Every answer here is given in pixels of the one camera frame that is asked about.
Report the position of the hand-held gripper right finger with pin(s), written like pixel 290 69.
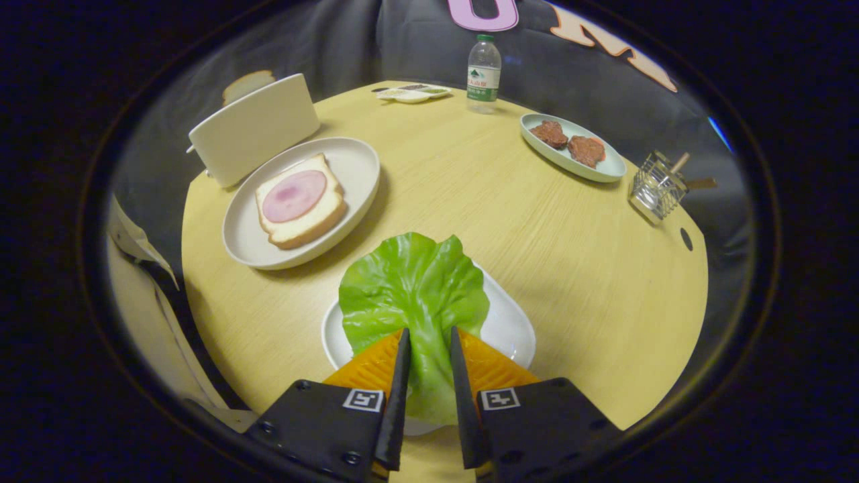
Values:
pixel 463 402

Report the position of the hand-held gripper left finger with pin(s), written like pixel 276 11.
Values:
pixel 396 402

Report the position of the green lettuce leaf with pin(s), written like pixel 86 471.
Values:
pixel 413 288

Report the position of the toasted bread slice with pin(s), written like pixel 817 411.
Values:
pixel 247 84

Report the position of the white irregular glossy plate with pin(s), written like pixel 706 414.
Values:
pixel 507 322

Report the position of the white bread slice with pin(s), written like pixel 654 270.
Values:
pixel 315 218

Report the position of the pink ham slice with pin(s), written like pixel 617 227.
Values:
pixel 294 196

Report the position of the round white plate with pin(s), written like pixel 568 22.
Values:
pixel 349 168

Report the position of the light blue oval plate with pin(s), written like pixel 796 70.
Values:
pixel 590 173

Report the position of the reddish brown meat piece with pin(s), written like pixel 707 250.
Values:
pixel 586 151

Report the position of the dark brown meat piece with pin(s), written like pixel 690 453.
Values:
pixel 549 134

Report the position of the white divided bean dish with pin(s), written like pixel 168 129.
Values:
pixel 411 96

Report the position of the white toaster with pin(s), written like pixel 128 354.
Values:
pixel 255 127

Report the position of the clear plastic water bottle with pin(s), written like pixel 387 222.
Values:
pixel 483 80

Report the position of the wooden stick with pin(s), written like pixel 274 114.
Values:
pixel 701 182
pixel 680 163

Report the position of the black backdrop cloth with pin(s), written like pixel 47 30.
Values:
pixel 349 47

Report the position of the cream furniture frame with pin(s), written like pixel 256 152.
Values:
pixel 134 282

